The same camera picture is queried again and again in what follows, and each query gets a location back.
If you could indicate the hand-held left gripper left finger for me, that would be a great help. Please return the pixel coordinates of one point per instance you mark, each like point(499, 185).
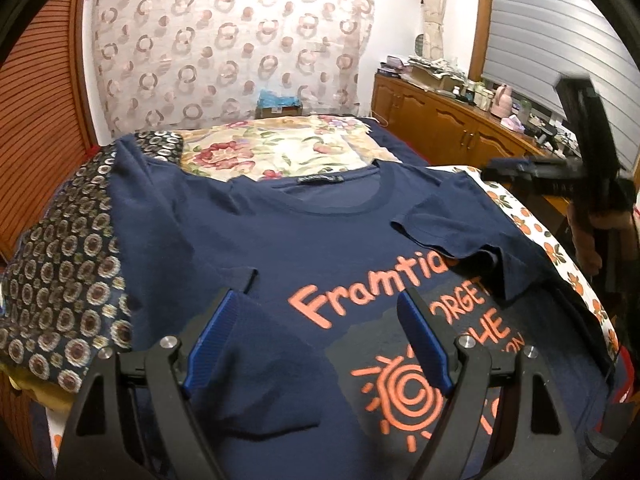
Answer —
point(215, 332)

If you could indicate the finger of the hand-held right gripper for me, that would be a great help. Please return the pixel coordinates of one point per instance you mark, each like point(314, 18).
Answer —
point(540, 175)

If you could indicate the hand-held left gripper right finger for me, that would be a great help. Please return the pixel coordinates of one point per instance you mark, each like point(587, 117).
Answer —
point(425, 342)

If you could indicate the navy t-shirt with orange print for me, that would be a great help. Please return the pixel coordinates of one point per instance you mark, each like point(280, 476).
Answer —
point(310, 240)

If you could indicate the person's right hand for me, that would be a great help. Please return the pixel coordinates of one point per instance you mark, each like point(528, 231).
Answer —
point(587, 240)

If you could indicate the white orange-fruit print blanket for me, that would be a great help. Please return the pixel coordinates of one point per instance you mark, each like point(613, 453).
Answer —
point(525, 220)

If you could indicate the pink cloth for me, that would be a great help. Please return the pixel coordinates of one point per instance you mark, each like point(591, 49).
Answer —
point(514, 124)

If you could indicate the pink kettle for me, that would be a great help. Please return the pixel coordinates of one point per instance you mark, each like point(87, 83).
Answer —
point(502, 100)

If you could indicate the wooden cabinet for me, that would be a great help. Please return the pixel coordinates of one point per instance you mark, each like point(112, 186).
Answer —
point(435, 120)

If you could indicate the grey window blind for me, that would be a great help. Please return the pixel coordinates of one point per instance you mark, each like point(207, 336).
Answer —
point(540, 25)

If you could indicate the navy bed sheet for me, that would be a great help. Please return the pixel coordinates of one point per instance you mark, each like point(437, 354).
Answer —
point(395, 145)

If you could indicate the pile of papers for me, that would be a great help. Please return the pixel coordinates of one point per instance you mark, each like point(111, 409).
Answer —
point(430, 70)

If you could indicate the cream floral blanket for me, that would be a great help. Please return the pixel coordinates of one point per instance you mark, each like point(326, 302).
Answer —
point(280, 150)

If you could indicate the tied beige curtain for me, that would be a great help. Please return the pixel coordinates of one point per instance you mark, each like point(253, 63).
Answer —
point(432, 5)

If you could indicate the red cloth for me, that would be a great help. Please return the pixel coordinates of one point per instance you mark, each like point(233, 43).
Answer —
point(625, 375)

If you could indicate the cardboard box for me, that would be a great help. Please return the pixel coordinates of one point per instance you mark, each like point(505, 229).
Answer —
point(280, 111)

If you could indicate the wooden louvred door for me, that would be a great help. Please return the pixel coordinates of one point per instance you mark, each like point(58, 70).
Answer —
point(45, 110)

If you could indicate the wooden window frame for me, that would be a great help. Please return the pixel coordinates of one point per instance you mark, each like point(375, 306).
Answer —
point(480, 20)

